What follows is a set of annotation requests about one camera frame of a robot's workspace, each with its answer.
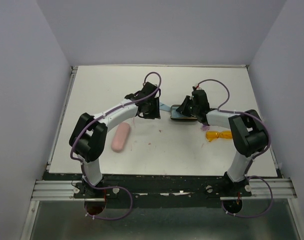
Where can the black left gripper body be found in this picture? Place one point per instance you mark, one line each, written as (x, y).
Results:
(153, 111)

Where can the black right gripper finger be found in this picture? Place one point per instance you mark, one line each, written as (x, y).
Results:
(185, 109)
(187, 102)

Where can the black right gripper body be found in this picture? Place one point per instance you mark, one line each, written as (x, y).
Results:
(195, 109)

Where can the light blue cleaning cloth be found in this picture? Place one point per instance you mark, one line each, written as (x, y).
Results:
(166, 107)

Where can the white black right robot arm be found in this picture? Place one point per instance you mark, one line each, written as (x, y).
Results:
(249, 134)

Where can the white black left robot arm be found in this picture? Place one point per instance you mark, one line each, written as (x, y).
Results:
(89, 135)

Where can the purple sunglasses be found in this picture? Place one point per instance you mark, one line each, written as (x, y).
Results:
(204, 127)

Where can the orange sunglasses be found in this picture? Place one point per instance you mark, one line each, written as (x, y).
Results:
(213, 135)

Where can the pink glasses case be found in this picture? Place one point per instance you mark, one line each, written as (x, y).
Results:
(120, 137)

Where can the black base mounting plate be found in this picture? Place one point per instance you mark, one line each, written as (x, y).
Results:
(161, 191)

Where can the aluminium extrusion rail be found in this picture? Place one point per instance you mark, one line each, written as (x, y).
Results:
(280, 188)

